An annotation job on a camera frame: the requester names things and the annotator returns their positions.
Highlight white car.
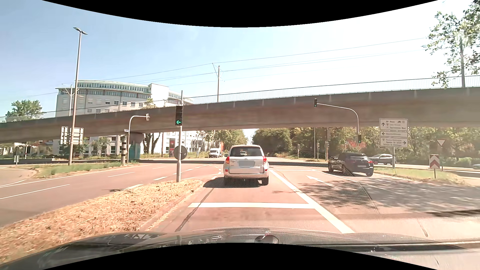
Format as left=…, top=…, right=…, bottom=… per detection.
left=223, top=145, right=270, bottom=186

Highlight concrete bridge with railing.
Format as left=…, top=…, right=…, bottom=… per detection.
left=0, top=75, right=480, bottom=145

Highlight row of trees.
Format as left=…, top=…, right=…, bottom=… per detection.
left=195, top=126, right=480, bottom=168

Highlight grey asphalt road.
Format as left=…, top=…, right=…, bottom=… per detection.
left=0, top=157, right=480, bottom=242

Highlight traffic light with round sign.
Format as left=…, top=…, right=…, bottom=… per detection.
left=173, top=90, right=188, bottom=183

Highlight road markings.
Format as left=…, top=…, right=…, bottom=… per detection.
left=0, top=163, right=480, bottom=234

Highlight car's own bonnet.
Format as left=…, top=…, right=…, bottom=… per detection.
left=0, top=227, right=480, bottom=270

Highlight curved pole with traffic light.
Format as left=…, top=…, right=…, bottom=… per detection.
left=126, top=114, right=151, bottom=164

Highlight dark blue car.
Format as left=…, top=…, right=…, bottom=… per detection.
left=328, top=152, right=374, bottom=177

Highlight white office building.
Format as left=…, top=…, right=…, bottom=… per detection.
left=52, top=80, right=211, bottom=157

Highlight silver car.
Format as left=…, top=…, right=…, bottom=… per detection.
left=368, top=154, right=394, bottom=166

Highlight white direction sign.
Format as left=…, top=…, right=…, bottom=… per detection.
left=379, top=118, right=409, bottom=170

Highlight dry grass traffic island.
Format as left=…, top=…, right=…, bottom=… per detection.
left=0, top=179, right=203, bottom=263

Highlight back of large sign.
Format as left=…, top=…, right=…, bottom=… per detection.
left=60, top=126, right=85, bottom=146

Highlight grass verge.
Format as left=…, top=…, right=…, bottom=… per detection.
left=373, top=166, right=469, bottom=186
left=33, top=161, right=139, bottom=178

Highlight red white chevron sign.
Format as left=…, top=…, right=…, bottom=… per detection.
left=429, top=154, right=440, bottom=179

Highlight tree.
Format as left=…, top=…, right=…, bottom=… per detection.
left=423, top=0, right=480, bottom=88
left=4, top=99, right=44, bottom=121

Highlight overhead wires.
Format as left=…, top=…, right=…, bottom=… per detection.
left=22, top=37, right=428, bottom=99

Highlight tall lamp post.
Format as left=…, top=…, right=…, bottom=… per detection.
left=68, top=27, right=88, bottom=166

